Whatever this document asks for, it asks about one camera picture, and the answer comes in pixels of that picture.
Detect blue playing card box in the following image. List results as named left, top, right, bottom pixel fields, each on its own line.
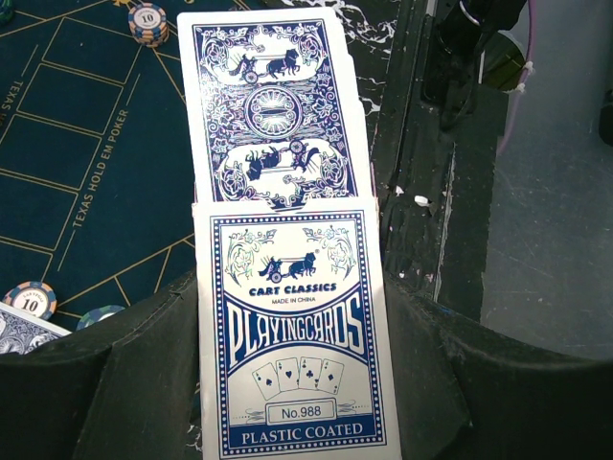
left=193, top=197, right=401, bottom=459

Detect deck of playing cards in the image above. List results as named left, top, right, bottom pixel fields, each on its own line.
left=177, top=7, right=373, bottom=210

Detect green chips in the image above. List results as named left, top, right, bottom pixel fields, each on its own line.
left=0, top=0, right=14, bottom=26

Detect green poker chip stack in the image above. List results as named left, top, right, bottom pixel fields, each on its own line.
left=76, top=305, right=125, bottom=331

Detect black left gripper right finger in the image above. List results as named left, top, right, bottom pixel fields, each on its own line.
left=384, top=276, right=612, bottom=459

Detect blue white chips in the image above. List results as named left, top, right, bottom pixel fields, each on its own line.
left=127, top=3, right=170, bottom=48

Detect round blue poker mat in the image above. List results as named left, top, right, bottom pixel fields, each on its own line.
left=1, top=0, right=195, bottom=330

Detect dealt face-down playing card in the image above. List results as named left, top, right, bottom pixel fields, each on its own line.
left=0, top=303, right=70, bottom=355

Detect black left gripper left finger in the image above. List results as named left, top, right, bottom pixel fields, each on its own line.
left=1, top=272, right=198, bottom=459

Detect blue white poker chip stack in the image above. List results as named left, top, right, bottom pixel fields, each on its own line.
left=3, top=281, right=57, bottom=320

